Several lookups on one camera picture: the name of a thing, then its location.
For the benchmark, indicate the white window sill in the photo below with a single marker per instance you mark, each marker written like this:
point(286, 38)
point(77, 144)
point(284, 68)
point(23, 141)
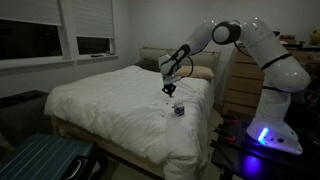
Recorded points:
point(50, 62)

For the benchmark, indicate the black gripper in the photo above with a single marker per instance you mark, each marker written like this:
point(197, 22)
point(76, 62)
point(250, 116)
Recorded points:
point(169, 88)

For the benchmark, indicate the dark blue suitcase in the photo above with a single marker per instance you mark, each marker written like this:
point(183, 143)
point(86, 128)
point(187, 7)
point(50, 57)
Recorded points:
point(40, 156)

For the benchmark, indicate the wooden bed frame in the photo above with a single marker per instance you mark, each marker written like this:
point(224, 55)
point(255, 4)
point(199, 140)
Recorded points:
point(113, 148)

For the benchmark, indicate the white quilted duvet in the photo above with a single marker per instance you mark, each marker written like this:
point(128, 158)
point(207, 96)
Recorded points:
point(116, 100)

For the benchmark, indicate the wide dark window pane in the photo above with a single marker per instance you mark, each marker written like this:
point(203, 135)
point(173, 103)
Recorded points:
point(30, 41)

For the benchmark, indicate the small glass jar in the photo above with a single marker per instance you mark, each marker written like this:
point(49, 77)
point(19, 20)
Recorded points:
point(179, 109)

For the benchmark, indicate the wooden dresser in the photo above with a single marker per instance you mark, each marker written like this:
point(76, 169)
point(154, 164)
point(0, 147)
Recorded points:
point(240, 86)

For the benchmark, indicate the red black clamp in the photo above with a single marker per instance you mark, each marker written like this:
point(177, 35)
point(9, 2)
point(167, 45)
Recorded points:
point(230, 120)
point(225, 136)

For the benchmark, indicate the narrow white window blind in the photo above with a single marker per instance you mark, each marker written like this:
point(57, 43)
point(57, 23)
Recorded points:
point(93, 18)

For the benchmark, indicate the narrow dark window pane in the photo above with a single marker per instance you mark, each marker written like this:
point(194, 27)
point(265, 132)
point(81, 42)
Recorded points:
point(93, 45)

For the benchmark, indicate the beige bed headboard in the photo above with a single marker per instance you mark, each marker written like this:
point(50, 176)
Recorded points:
point(150, 53)

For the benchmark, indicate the wide white window blind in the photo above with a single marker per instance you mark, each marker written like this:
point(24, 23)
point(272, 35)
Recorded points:
point(30, 11)

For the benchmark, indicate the dark pillow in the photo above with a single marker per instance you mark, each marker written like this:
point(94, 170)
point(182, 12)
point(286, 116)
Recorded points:
point(146, 65)

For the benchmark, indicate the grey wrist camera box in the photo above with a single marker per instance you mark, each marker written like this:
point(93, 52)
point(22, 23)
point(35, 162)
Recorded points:
point(173, 79)

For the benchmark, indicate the yellow plush toy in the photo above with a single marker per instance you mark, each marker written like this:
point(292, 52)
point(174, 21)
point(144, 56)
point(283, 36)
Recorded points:
point(315, 36)

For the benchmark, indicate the flat black remote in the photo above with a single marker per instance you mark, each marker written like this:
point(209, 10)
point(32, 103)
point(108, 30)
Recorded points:
point(97, 55)

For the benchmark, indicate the pink pillow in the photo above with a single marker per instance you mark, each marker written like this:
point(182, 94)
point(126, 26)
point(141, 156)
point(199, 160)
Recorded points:
point(200, 72)

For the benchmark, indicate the dark ottoman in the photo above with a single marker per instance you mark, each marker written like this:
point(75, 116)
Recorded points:
point(23, 116)

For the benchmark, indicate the small brown box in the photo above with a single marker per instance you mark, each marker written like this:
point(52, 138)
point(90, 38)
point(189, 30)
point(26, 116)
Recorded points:
point(288, 38)

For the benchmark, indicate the black robot table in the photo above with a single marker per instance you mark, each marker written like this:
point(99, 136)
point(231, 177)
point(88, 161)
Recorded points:
point(233, 156)

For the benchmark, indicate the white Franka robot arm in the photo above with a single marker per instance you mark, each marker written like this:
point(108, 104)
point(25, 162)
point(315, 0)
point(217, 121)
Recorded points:
point(280, 66)

